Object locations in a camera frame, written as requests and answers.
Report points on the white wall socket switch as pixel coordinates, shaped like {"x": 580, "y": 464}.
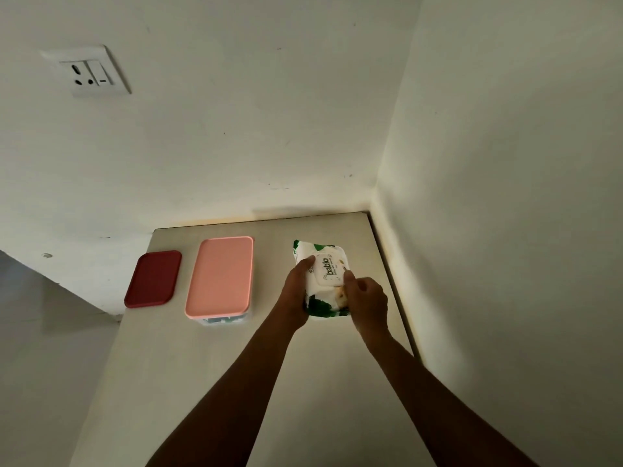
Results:
{"x": 87, "y": 72}

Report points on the person's left hand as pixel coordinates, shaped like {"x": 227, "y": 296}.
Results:
{"x": 294, "y": 296}

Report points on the person's right forearm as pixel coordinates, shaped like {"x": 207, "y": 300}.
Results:
{"x": 438, "y": 408}

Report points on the pink plastic lid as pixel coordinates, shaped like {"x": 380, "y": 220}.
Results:
{"x": 220, "y": 277}

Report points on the person's left forearm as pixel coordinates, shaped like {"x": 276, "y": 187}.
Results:
{"x": 229, "y": 398}

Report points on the dark red plastic lid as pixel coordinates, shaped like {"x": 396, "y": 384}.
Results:
{"x": 153, "y": 279}

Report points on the person's right hand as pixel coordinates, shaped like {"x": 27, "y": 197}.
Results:
{"x": 367, "y": 303}

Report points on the large clear plastic container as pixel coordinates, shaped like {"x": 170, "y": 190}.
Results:
{"x": 224, "y": 320}

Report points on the white green wet wipes pack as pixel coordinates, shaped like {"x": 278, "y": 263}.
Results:
{"x": 326, "y": 267}

